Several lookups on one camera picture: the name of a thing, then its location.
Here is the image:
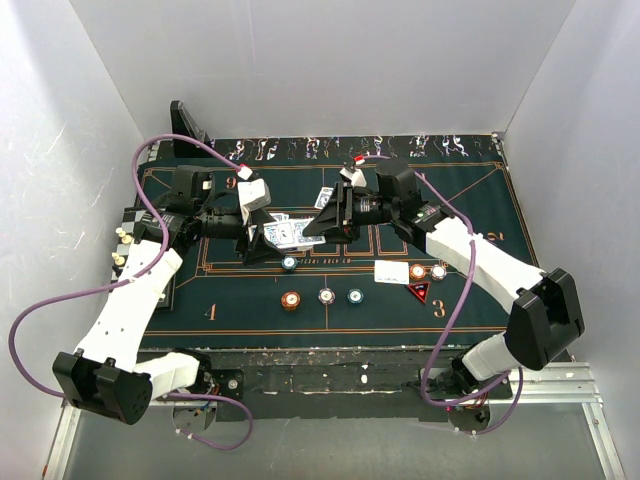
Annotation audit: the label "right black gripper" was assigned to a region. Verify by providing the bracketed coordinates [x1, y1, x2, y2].
[302, 181, 397, 246]

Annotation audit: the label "blue backed playing card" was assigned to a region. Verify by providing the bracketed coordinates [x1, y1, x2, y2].
[270, 212, 290, 222]

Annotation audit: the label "blue white card deck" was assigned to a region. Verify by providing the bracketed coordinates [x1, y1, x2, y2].
[263, 218, 326, 250]

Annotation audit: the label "green chips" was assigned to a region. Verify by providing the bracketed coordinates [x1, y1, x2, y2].
[281, 256, 298, 271]

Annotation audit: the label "peach blue chip stack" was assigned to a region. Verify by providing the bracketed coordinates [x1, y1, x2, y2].
[318, 288, 336, 305]

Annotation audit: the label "orange red chip stack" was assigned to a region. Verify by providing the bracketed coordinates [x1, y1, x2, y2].
[281, 291, 301, 311]

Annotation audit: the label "green chip stack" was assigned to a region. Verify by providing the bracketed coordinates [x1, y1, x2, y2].
[347, 288, 364, 304]

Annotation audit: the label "orange chips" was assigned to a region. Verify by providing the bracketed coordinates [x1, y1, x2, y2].
[409, 264, 426, 281]

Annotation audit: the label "red triangular all-in marker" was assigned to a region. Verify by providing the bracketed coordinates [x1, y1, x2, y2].
[407, 282, 430, 304]

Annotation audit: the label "peach chips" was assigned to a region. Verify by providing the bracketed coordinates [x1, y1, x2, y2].
[430, 265, 447, 282]

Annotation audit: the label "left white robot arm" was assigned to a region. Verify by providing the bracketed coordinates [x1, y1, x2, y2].
[52, 165, 280, 425]

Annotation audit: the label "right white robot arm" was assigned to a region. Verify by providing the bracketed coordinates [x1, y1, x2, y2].
[304, 157, 585, 400]

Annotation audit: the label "green poker table mat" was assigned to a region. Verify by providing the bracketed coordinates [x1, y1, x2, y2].
[142, 134, 536, 349]

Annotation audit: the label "black white checkerboard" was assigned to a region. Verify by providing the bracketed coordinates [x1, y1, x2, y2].
[110, 207, 162, 284]

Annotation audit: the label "black stand with clear panel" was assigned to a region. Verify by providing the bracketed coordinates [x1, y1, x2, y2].
[169, 100, 211, 159]

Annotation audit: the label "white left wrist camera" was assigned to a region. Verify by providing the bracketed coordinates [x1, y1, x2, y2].
[237, 178, 271, 212]

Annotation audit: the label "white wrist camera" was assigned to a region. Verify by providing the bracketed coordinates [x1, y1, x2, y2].
[339, 167, 367, 188]
[237, 178, 271, 212]

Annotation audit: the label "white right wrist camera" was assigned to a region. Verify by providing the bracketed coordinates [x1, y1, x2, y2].
[339, 167, 367, 188]

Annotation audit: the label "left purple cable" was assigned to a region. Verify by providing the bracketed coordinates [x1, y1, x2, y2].
[8, 134, 254, 451]

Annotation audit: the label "purple cable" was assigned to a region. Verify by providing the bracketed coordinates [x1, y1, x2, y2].
[353, 153, 525, 437]
[8, 134, 254, 451]

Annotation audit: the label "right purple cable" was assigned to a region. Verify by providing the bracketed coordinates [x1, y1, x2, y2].
[353, 153, 525, 437]

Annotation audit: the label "aluminium mounting rail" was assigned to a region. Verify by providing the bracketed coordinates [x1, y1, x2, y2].
[43, 363, 625, 479]

